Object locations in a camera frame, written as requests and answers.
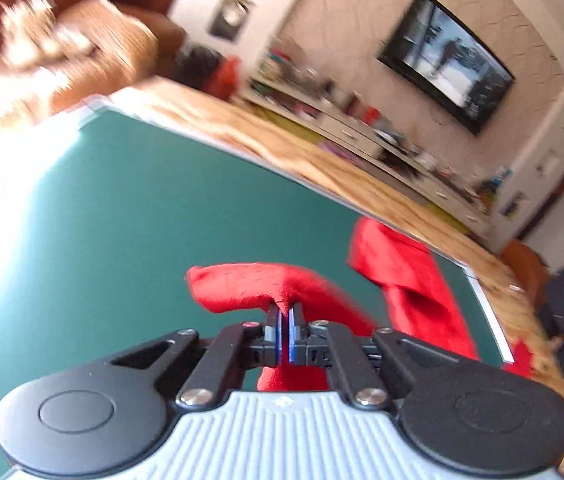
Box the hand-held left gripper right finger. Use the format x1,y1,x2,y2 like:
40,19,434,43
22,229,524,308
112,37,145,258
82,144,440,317
289,302,468,409

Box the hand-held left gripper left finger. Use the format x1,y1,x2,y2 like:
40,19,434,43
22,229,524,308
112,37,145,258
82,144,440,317
96,302,283,409

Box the red sweater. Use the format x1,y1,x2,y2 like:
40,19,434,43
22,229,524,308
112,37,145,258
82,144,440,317
186,216,533,393

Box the green mat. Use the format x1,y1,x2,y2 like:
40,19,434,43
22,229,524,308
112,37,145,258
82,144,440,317
0,107,515,393

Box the purple stool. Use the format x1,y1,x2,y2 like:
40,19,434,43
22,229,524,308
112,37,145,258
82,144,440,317
319,140,363,163

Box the white TV cabinet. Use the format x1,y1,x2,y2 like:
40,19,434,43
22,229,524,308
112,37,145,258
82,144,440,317
242,72,495,238

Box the colourful toy package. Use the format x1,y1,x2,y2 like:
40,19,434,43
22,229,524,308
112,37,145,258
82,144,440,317
477,165,513,201

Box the red plastic bag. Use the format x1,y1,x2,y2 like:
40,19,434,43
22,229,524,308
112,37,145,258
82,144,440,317
207,55,240,101

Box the black bag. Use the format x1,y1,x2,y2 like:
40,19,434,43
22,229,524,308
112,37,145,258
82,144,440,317
177,45,223,93

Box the brown leather sofa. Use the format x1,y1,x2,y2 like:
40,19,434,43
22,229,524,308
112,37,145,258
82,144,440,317
0,0,187,126

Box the round white plate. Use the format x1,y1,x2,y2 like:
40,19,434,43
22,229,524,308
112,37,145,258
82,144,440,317
224,2,246,29

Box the beige quilted sofa cover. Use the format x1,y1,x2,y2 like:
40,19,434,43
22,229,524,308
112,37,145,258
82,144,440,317
0,0,160,126

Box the colourful wall picture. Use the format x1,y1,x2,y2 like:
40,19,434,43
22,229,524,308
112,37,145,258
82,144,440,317
499,190,528,221

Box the wall television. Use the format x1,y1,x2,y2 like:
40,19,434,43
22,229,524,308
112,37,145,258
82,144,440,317
376,0,517,136

